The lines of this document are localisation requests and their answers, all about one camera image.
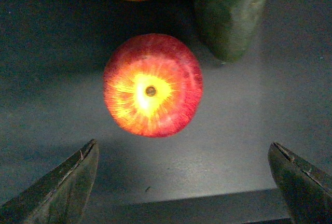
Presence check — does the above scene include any dark green avocado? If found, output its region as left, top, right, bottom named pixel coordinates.
left=193, top=0, right=266, bottom=64

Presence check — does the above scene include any red yellow apple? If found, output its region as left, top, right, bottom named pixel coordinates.
left=103, top=34, right=203, bottom=137

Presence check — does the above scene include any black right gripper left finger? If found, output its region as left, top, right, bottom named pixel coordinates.
left=1, top=139, right=99, bottom=223

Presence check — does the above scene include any black lower tray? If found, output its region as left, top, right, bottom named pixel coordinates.
left=1, top=0, right=331, bottom=223

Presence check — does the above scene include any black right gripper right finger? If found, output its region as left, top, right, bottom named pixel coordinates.
left=268, top=142, right=331, bottom=223

